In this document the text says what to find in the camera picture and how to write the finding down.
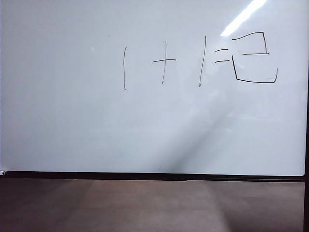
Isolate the white whiteboard with handwriting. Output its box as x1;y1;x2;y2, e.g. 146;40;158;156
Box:
0;0;306;177

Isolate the black whiteboard marker tray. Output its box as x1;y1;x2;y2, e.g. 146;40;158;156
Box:
0;170;305;182

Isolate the black whiteboard stand post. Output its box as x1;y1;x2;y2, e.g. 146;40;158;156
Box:
302;0;309;232

